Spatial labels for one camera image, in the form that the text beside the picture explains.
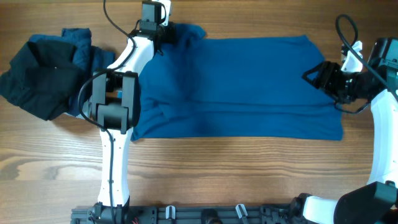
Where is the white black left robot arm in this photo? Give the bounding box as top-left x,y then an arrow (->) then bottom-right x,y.
88,21 -> 176,223

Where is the black folded garment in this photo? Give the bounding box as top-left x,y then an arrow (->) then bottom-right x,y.
1,40 -> 84,121

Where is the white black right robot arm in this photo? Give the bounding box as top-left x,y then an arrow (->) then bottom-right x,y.
287,59 -> 397,223

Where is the light grey-blue folded garment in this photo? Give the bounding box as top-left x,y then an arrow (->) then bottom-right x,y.
65,105 -> 94,120

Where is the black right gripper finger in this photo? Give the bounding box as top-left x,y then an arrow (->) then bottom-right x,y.
302,73 -> 319,89
302,62 -> 324,78

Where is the blue polo shirt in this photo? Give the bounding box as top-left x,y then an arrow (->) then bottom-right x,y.
132,24 -> 343,141

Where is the dark blue folded garment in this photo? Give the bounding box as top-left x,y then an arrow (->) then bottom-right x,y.
29,28 -> 116,117

